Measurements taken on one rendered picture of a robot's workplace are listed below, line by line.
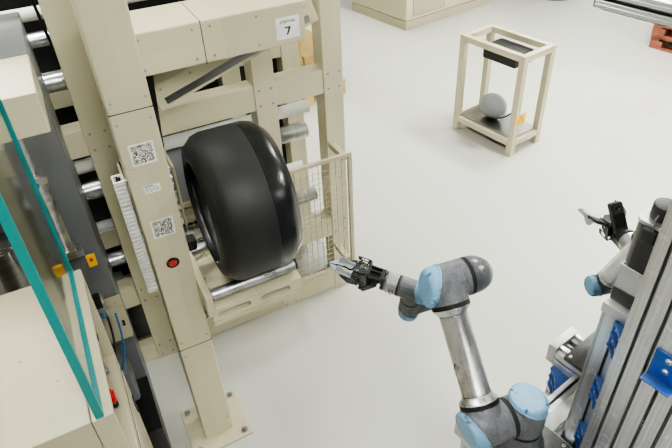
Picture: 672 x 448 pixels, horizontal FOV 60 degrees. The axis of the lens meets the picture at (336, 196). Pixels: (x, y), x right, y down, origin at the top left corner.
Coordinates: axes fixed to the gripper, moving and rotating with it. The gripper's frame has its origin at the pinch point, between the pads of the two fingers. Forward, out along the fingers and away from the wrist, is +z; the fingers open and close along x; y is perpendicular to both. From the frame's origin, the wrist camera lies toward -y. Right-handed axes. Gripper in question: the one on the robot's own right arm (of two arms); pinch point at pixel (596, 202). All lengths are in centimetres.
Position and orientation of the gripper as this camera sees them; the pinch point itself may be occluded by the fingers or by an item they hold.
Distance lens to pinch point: 243.1
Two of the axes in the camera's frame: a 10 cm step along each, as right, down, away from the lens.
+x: 9.7, -2.5, 0.5
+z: -1.9, -5.7, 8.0
